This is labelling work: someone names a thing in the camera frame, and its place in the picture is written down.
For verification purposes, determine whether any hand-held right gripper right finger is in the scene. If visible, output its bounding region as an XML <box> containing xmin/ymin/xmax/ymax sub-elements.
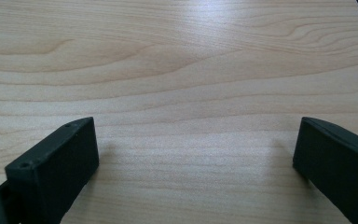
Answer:
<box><xmin>292</xmin><ymin>116</ymin><xmax>358</xmax><ymax>224</ymax></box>

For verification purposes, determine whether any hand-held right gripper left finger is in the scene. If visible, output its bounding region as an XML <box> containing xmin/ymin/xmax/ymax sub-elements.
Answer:
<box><xmin>4</xmin><ymin>116</ymin><xmax>101</xmax><ymax>224</ymax></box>

